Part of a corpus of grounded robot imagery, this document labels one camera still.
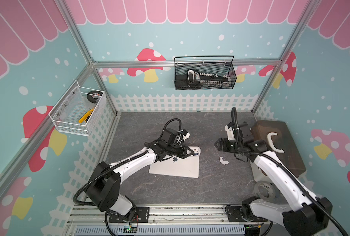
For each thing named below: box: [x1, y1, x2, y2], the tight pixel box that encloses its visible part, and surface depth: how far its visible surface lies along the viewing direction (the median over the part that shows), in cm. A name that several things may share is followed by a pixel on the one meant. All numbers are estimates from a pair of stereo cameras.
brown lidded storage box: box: [250, 119, 307, 177], surface depth 82 cm
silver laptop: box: [148, 146, 201, 179], surface depth 91 cm
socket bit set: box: [186, 68, 230, 88], surface depth 91 cm
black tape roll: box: [86, 90, 103, 104], surface depth 82 cm
